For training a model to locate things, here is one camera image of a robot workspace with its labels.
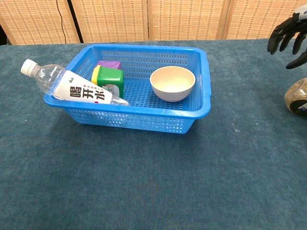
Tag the purple cube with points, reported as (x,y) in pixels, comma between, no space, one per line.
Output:
(109,64)

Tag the cream bowl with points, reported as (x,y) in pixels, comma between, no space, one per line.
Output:
(172,82)

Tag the green box yellow lid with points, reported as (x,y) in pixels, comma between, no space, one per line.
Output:
(111,76)

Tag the clear water bottle white label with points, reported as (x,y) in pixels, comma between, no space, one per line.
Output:
(79,92)

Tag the blue plastic mesh basket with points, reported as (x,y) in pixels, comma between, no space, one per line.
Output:
(144,112)

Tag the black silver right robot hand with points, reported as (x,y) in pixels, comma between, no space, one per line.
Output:
(286,26)

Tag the bamboo folding screen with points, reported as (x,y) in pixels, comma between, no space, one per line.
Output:
(182,19)

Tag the blue carpet table cover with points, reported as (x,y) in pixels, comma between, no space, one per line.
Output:
(144,179)

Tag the jar of grains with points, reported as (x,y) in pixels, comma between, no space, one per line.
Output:
(297,95)

